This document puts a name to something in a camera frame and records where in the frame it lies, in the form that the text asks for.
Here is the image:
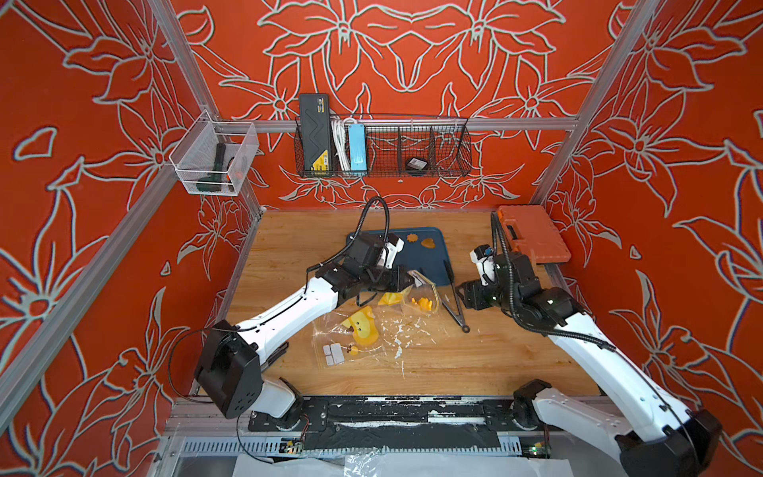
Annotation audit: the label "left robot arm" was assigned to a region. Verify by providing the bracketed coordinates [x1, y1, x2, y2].
[195, 196, 413, 421]

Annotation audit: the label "black box in basket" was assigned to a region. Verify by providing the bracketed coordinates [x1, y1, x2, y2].
[299, 93, 333, 177]

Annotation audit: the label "clear bag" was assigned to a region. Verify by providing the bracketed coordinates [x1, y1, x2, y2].
[401, 270, 441, 316]

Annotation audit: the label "orange tool case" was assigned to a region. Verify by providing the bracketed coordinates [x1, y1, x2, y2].
[497, 205, 571, 264]

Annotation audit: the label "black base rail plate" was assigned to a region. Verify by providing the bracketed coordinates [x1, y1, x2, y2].
[248, 396, 533, 456]

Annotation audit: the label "dark green screwdriver handle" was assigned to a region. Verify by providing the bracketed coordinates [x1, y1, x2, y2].
[196, 142, 227, 193]

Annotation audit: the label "black wire wall basket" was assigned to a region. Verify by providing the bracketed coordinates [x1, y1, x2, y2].
[294, 114, 474, 179]

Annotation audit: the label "light blue power bank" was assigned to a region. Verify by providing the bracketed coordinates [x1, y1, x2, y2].
[348, 123, 368, 175]

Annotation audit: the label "clear acrylic wall bin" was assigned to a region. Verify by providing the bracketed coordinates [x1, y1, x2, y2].
[170, 111, 259, 197]

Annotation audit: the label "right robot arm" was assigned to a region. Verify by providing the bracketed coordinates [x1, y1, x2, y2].
[456, 213, 722, 476]

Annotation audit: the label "black metal tongs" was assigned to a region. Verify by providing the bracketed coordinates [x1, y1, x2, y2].
[443, 260, 471, 334]

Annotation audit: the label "dark blue tray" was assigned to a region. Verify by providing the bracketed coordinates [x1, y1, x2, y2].
[345, 227, 452, 286]

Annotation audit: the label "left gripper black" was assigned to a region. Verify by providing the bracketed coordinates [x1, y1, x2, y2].
[360, 264, 416, 294]

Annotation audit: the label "white coiled cable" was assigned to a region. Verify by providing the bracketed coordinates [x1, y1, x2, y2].
[331, 117, 354, 174]

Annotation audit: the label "bag with yellow duck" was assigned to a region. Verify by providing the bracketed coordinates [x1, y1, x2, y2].
[311, 305, 387, 369]

